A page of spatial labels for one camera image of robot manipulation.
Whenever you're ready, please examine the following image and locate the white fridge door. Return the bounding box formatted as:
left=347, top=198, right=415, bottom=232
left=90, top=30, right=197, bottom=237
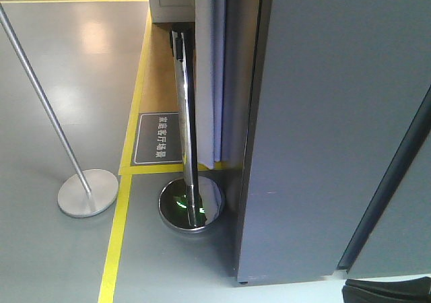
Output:
left=237, top=0, right=430, bottom=283

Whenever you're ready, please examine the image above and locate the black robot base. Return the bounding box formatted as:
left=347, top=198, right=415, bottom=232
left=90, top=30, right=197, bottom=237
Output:
left=341, top=277, right=430, bottom=303

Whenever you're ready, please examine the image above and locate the dark grey fridge door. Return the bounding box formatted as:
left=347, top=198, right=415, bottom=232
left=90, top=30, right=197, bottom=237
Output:
left=338, top=94, right=430, bottom=278

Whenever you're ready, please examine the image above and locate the black floor sign mat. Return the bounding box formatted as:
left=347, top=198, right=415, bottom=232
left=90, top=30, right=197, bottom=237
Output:
left=131, top=112, right=182, bottom=166

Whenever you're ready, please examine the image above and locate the metal sign stand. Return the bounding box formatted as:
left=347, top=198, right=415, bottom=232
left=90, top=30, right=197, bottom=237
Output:
left=0, top=3, right=120, bottom=219

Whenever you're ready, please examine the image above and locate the white curtain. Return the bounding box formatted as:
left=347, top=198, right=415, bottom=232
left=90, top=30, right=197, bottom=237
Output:
left=195, top=0, right=226, bottom=169

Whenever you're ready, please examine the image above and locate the white cabinet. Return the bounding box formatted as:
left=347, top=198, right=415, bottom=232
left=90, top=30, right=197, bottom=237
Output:
left=149, top=0, right=195, bottom=23

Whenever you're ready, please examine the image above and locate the chrome stanchion post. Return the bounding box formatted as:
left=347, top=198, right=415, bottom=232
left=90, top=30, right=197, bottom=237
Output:
left=158, top=27, right=226, bottom=234

